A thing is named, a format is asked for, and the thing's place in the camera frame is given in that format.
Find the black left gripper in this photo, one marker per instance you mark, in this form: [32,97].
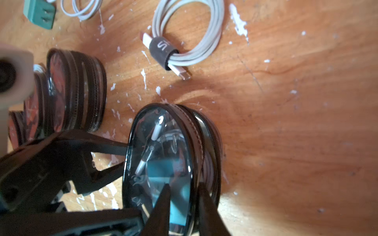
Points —
[37,174]

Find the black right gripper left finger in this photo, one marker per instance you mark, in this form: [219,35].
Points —
[158,222]

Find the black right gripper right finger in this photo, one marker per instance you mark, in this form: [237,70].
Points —
[210,222]

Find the green charger plug front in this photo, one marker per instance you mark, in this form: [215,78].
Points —
[179,176]

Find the green charger plug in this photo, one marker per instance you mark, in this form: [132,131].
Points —
[179,176]
[40,13]

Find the black round zip pouch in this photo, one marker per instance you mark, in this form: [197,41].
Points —
[175,145]

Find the black round pouch left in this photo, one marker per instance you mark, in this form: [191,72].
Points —
[16,128]

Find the black round pouch middle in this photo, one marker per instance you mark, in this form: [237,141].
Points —
[37,108]

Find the black round pouch right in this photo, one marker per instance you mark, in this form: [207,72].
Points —
[77,89]

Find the green charger plug left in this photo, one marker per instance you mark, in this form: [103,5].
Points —
[40,13]

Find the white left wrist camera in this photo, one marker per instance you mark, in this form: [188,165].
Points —
[17,83]

